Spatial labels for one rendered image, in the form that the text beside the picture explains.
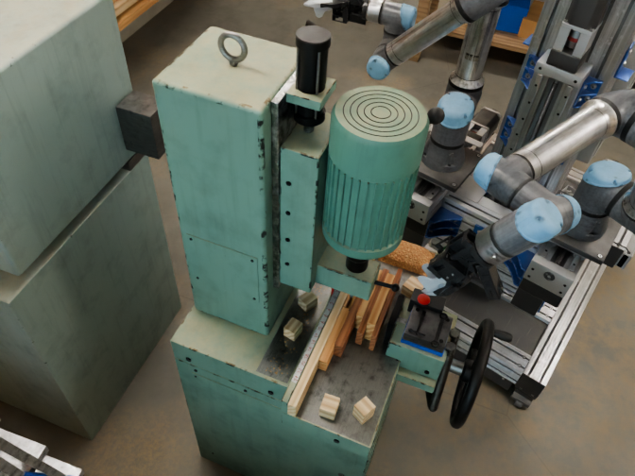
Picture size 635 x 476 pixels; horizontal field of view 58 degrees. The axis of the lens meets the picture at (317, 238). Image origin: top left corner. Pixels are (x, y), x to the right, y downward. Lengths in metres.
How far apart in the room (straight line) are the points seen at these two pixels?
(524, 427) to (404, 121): 1.67
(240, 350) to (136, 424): 0.92
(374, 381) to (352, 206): 0.47
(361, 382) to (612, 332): 1.71
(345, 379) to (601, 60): 1.14
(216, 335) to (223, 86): 0.73
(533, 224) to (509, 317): 1.40
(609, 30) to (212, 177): 1.17
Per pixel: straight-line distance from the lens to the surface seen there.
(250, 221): 1.21
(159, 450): 2.31
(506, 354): 2.33
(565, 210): 1.19
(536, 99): 1.89
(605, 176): 1.84
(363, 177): 1.03
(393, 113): 1.05
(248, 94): 1.05
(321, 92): 1.06
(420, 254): 1.58
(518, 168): 1.24
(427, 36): 1.81
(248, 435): 1.86
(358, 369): 1.39
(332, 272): 1.34
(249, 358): 1.52
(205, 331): 1.57
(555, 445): 2.50
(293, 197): 1.16
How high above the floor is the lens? 2.12
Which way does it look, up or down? 48 degrees down
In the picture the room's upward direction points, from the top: 4 degrees clockwise
